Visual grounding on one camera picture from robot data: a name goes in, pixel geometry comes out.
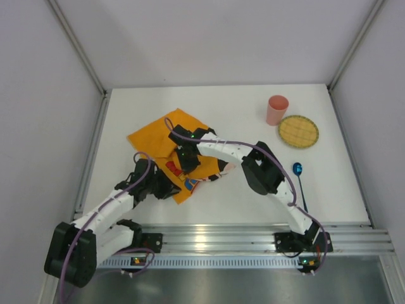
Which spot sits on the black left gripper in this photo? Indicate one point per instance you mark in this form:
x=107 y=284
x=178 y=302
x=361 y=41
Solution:
x=166 y=189

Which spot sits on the aluminium mounting rail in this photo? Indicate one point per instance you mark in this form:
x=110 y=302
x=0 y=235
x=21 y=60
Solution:
x=246 y=247

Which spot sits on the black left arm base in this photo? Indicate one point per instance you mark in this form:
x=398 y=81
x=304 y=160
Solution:
x=152 y=241

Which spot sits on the yellow woven round plate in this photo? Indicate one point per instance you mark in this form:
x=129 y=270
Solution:
x=298 y=131

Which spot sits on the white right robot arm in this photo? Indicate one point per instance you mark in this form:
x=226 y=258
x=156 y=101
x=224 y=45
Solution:
x=263 y=172

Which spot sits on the orange cartoon print cloth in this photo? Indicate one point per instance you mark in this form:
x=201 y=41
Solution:
x=154 y=140

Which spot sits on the pink plastic cup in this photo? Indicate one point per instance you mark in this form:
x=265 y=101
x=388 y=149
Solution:
x=277 y=106

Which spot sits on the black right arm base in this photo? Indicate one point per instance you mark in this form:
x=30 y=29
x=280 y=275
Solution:
x=292 y=244

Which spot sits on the blue metal spoon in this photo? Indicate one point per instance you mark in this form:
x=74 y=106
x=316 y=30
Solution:
x=297 y=170

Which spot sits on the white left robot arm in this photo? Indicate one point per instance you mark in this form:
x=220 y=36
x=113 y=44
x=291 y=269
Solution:
x=79 y=247

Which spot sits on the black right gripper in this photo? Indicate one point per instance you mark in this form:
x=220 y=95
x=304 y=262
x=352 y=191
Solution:
x=190 y=162

